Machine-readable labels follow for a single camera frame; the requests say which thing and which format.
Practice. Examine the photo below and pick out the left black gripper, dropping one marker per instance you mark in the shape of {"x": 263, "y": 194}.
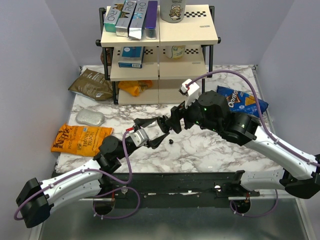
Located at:
{"x": 155, "y": 143}

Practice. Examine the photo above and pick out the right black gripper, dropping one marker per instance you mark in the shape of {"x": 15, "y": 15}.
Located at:
{"x": 184, "y": 113}

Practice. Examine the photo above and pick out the white earbud charging case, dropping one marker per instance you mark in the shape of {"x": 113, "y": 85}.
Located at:
{"x": 152, "y": 125}

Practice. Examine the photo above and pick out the black earbud charging case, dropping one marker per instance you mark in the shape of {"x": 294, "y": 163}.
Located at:
{"x": 161, "y": 121}

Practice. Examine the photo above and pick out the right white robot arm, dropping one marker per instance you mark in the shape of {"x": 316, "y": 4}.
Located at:
{"x": 210, "y": 111}

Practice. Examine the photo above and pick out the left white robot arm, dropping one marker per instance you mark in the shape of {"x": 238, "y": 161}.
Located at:
{"x": 38, "y": 199}

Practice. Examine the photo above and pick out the orange snack bag on shelf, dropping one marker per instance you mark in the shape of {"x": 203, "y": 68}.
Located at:
{"x": 135, "y": 87}

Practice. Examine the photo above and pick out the silver glitter pouch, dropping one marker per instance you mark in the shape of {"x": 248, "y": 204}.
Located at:
{"x": 90, "y": 118}

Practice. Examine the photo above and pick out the beige three-tier shelf rack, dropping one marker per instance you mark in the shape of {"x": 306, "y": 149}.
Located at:
{"x": 196, "y": 32}

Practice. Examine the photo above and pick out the blue Doritos chip bag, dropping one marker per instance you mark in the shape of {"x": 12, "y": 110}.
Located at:
{"x": 239, "y": 101}

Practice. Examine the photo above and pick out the white yellow cup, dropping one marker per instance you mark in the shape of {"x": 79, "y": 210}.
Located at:
{"x": 175, "y": 52}

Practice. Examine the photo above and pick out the orange Kettle chip bag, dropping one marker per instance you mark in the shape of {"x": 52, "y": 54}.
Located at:
{"x": 80, "y": 140}

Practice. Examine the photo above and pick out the brown snack bag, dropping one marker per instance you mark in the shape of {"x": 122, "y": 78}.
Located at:
{"x": 92, "y": 84}

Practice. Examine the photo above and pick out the blue white box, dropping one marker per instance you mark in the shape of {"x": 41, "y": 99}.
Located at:
{"x": 131, "y": 57}

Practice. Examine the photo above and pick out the dark brown bag behind shelf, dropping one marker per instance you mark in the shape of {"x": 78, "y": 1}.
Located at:
{"x": 106, "y": 56}

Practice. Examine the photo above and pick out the light blue RIO box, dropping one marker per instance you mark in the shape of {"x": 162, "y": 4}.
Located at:
{"x": 138, "y": 20}

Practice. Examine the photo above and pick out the purple box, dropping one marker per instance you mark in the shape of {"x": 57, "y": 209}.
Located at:
{"x": 151, "y": 20}

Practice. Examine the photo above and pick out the silver RIO box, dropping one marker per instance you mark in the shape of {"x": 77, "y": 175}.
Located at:
{"x": 125, "y": 18}

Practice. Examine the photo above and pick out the grey cartoon mug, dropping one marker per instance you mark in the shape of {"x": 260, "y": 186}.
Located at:
{"x": 172, "y": 11}

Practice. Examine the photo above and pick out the teal RIO box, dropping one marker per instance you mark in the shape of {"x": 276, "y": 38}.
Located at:
{"x": 113, "y": 15}

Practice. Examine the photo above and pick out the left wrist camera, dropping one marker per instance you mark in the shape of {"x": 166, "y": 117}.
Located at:
{"x": 139, "y": 137}

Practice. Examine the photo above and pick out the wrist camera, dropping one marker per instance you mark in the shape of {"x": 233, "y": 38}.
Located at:
{"x": 191, "y": 90}
{"x": 139, "y": 137}

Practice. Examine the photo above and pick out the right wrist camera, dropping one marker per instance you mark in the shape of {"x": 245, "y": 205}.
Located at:
{"x": 191, "y": 90}

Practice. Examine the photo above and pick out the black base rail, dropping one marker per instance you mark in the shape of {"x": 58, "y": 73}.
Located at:
{"x": 160, "y": 191}

